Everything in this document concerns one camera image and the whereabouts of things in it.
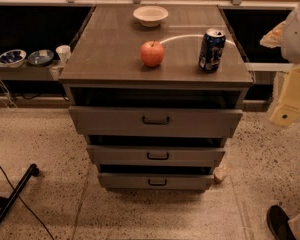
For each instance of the grey bottom drawer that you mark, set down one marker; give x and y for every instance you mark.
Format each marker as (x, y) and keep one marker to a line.
(155, 181)

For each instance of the grey drawer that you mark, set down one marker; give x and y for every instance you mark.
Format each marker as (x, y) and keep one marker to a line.
(155, 156)
(155, 122)
(155, 181)

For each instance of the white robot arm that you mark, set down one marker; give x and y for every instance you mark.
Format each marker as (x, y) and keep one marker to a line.
(286, 36)

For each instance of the grey drawer cabinet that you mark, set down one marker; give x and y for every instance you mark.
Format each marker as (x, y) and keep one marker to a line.
(106, 70)

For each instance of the grey top drawer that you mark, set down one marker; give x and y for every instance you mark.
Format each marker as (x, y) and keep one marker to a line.
(155, 122)

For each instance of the grey middle drawer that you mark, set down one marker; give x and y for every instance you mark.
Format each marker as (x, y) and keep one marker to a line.
(155, 156)

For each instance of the red apple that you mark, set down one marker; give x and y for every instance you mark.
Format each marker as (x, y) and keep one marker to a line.
(152, 53)

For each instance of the blue soda can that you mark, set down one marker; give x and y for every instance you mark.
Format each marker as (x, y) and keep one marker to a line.
(212, 46)

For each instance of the white paper bowl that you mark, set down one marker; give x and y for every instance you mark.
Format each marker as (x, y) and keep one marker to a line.
(150, 16)

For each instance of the low side shelf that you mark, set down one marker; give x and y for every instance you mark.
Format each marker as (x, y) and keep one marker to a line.
(28, 72)

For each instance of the white paper cup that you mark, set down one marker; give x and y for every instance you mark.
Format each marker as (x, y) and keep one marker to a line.
(64, 53)

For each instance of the dark blue bowl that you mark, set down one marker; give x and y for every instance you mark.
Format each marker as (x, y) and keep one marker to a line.
(41, 58)

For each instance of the blue patterned bowl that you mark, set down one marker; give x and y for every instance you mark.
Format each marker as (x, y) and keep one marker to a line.
(13, 58)

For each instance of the black shoe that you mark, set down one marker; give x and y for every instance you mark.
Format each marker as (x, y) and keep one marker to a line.
(277, 221)

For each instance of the black stand leg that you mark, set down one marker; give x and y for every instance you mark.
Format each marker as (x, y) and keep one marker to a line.
(6, 203)

